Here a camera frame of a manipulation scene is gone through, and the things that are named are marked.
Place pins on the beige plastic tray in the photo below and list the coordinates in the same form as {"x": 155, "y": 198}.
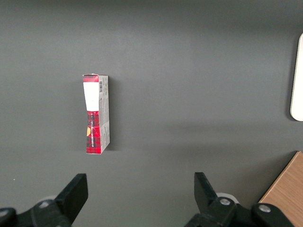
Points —
{"x": 298, "y": 82}

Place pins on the red plaid cardboard box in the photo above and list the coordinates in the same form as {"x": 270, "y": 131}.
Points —
{"x": 94, "y": 132}

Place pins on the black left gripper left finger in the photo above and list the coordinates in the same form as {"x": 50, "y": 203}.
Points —
{"x": 68, "y": 198}

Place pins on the wooden drawer cabinet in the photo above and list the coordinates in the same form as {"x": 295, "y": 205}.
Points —
{"x": 287, "y": 196}

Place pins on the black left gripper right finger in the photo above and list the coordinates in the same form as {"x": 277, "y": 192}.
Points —
{"x": 208, "y": 203}

